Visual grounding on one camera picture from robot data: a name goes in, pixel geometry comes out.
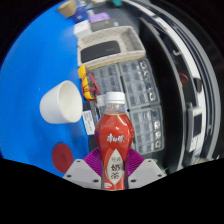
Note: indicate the flat round red coaster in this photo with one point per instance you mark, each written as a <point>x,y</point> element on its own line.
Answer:
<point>62,157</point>

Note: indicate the blue box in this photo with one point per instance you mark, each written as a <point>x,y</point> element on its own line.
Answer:
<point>80,15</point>

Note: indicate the dark grey upright box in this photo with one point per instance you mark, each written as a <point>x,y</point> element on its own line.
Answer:
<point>103,25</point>

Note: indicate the grey drawer cabinet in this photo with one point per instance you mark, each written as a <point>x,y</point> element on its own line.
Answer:
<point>146,130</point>
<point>138,81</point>

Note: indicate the beige perforated tray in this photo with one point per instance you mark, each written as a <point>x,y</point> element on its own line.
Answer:
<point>131,41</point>

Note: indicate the black speaker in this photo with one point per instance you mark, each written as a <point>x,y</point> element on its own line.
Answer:
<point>100,51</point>

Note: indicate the dark grey workbench shelf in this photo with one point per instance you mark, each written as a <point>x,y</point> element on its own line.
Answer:
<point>163,83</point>

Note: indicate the white cup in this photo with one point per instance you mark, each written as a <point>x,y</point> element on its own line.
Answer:
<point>56,105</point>

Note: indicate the purple bag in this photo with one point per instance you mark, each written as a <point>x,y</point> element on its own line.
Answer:
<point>99,17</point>

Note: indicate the yellow multimeter with red leads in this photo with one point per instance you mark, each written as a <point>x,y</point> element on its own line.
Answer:
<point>83,86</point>

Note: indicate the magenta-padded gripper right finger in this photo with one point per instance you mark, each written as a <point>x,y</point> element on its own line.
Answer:
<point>146,171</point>

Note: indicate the white oscilloscope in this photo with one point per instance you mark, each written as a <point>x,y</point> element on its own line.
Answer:
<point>195,126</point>

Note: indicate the black case with white label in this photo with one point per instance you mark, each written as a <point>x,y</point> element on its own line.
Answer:
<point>88,123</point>

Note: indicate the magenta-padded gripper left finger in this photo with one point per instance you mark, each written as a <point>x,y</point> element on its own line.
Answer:
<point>80,173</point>

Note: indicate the small white box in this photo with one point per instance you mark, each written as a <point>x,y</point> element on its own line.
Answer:
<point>82,28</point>

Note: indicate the red drink bottle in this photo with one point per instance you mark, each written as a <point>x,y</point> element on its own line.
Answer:
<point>114,133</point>

